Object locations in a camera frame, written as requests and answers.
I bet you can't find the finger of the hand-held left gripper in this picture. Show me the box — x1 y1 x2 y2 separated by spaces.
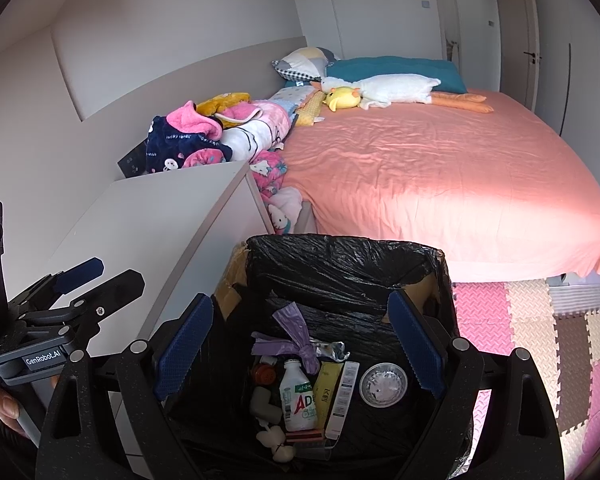
10 257 105 314
55 269 146 356

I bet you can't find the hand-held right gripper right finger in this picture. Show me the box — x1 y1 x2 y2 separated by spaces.
387 290 566 480

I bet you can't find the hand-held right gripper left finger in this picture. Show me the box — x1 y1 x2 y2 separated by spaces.
35 292 216 480

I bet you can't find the gold foil cup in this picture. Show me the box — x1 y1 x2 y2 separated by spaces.
358 361 409 406

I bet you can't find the cardboard box bin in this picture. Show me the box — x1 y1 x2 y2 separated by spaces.
214 242 448 331

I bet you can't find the long white carton box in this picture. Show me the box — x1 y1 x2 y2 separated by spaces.
324 360 361 441

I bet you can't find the silver foil snack wrapper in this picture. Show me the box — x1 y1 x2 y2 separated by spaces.
310 340 352 363

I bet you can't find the yellow paper packet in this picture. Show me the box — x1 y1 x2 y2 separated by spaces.
312 361 345 433

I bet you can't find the black bin bag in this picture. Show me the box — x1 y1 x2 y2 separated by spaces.
167 234 476 480

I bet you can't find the purple cloth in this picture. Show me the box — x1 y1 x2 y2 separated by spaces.
251 304 322 375

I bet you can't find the white plastic drink bottle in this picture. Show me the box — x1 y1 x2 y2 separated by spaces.
279 358 318 432

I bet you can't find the person's left hand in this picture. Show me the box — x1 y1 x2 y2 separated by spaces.
0 390 31 436

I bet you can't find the grey desk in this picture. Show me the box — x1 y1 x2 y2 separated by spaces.
45 160 276 471

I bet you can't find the foam puzzle floor mat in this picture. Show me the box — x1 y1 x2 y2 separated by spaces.
452 275 600 480

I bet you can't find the navy printed pajamas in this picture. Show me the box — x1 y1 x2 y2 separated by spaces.
145 116 233 173

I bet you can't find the white cat plush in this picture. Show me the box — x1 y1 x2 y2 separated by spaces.
267 187 303 235

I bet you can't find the bed with pink sheet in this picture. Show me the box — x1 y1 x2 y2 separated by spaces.
280 87 600 283

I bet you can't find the pink fleece cloth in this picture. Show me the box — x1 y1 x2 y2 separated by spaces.
167 101 223 141

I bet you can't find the pink cat print pajamas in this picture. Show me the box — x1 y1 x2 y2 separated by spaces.
250 149 288 201

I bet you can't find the pink white printed blanket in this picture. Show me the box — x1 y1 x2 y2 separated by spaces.
215 100 293 163

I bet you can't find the mustard yellow plush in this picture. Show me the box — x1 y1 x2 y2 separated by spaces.
196 92 251 116

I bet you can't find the beige headboard panel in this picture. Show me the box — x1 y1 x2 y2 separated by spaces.
50 35 308 123

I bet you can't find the yellow duck plush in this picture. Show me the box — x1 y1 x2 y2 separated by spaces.
321 86 362 112

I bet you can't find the white goose plush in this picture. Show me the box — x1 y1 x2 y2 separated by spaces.
310 74 495 115

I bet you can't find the pale patterned pillow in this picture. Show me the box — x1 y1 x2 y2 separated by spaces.
270 85 316 111

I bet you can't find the yellow patterned pillow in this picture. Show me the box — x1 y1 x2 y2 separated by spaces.
292 91 326 127

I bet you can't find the teal pillow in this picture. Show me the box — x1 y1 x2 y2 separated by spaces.
325 56 468 95

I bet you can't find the patchwork pillow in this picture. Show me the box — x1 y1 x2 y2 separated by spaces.
271 47 341 83

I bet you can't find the white room door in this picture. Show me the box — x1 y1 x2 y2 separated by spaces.
445 0 503 93

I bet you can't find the black wall socket panel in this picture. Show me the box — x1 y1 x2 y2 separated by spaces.
117 140 148 178

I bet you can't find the white door with black handle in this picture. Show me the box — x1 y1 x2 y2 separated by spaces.
502 0 541 111

